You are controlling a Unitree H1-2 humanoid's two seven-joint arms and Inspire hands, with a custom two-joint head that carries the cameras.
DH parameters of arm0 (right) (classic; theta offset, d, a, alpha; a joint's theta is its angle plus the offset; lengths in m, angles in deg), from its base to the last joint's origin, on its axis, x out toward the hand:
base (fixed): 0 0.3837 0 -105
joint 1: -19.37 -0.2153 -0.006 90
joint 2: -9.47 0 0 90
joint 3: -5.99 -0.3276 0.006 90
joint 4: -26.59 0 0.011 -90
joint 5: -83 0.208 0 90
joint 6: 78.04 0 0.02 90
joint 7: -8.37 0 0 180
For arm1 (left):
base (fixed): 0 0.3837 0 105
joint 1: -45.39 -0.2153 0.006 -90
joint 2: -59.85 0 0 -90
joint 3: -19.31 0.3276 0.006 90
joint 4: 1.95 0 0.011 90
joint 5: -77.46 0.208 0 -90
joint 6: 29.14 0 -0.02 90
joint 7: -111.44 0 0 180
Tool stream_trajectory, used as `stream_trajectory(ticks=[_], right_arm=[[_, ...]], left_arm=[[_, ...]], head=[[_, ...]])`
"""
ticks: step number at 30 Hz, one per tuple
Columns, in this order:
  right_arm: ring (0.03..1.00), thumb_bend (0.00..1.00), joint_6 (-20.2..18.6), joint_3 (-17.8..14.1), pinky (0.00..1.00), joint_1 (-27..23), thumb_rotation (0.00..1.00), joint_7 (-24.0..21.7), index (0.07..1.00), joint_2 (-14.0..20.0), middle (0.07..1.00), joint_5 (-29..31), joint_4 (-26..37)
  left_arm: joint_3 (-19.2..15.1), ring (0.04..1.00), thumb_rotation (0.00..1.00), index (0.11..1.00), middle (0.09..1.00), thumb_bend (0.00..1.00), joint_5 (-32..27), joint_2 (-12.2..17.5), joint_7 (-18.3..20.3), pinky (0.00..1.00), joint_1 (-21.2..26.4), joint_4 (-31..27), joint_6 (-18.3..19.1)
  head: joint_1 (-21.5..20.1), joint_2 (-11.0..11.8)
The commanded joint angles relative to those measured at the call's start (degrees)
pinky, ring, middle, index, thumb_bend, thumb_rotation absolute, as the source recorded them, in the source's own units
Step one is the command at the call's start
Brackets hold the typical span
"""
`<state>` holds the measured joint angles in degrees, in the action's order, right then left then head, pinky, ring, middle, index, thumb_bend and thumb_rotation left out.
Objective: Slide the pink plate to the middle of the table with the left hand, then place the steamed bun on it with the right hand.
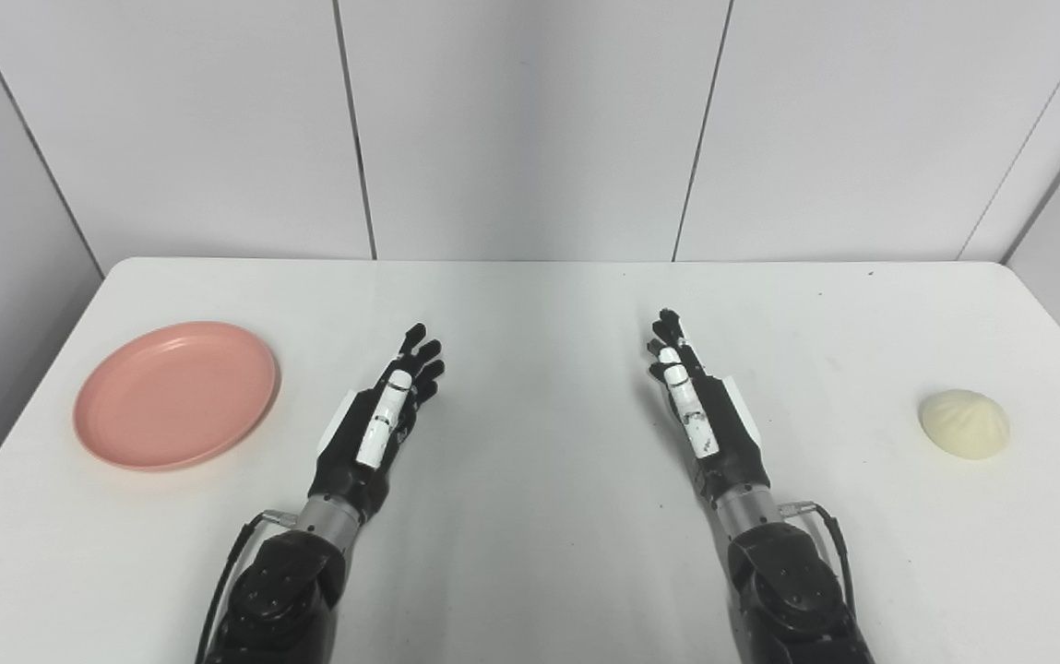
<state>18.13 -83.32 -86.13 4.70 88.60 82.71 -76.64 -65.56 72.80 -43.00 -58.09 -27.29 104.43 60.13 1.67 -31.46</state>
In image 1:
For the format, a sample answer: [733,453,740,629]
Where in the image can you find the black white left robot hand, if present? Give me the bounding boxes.
[307,323,447,518]

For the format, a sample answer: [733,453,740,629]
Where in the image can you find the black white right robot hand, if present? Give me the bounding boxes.
[647,308,771,504]

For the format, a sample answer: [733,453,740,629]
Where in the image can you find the pink round plate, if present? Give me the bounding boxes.
[73,321,281,472]

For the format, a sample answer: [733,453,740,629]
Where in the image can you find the cream steamed bun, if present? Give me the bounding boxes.
[918,389,1011,461]

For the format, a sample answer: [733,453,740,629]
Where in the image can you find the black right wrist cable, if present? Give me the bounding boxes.
[780,500,859,621]

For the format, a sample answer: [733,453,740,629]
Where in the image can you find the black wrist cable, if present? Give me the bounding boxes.
[780,500,859,621]
[195,510,299,664]

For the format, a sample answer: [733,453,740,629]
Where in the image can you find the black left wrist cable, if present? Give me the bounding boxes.
[195,510,299,664]

